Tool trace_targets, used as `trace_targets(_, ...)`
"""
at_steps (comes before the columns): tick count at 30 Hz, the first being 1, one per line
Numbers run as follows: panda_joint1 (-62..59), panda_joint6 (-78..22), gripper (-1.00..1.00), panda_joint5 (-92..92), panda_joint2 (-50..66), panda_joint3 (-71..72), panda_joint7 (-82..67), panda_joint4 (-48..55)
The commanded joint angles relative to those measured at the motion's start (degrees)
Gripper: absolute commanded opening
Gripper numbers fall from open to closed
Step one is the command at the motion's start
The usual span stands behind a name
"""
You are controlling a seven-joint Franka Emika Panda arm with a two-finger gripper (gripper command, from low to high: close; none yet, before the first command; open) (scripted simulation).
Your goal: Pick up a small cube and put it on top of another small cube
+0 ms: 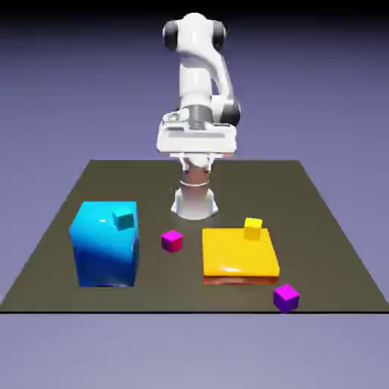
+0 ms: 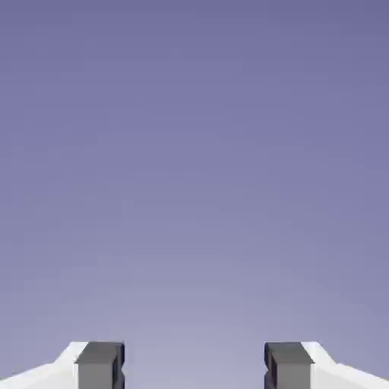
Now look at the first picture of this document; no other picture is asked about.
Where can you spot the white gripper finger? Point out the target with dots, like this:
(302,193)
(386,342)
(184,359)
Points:
(184,162)
(209,162)

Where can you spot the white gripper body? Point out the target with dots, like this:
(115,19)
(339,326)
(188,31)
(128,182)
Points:
(196,141)

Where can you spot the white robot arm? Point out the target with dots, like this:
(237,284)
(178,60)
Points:
(194,60)

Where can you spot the small yellow cube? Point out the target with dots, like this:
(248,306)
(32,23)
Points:
(253,228)

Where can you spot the small magenta cube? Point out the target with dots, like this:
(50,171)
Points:
(172,240)

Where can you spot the small teal cube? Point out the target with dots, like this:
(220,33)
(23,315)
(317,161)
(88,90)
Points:
(124,219)

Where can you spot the small purple cube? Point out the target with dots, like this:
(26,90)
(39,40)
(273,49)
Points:
(286,297)

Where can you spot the large yellow box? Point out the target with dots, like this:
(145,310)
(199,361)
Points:
(238,255)

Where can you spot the large blue box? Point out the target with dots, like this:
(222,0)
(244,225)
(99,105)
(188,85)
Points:
(104,246)

